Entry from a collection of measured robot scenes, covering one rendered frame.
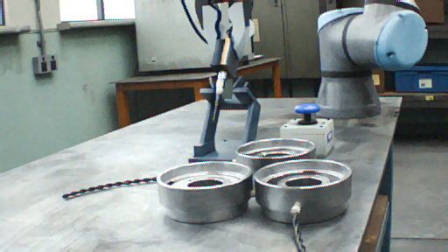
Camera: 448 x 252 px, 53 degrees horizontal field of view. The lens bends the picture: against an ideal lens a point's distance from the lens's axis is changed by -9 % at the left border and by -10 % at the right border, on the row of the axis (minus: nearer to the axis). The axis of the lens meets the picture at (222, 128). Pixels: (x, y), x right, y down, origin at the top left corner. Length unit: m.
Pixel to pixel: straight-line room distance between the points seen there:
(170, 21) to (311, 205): 2.54
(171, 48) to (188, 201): 2.48
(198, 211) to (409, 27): 0.60
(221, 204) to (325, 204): 0.11
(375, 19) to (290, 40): 3.51
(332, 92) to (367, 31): 0.18
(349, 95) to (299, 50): 3.40
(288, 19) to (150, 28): 1.75
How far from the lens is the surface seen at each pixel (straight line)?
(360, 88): 1.05
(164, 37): 2.97
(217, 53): 0.76
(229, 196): 0.50
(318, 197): 0.48
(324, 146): 0.73
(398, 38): 0.93
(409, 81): 4.07
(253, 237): 0.47
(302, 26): 4.42
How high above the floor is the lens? 0.99
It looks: 11 degrees down
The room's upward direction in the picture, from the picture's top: 5 degrees counter-clockwise
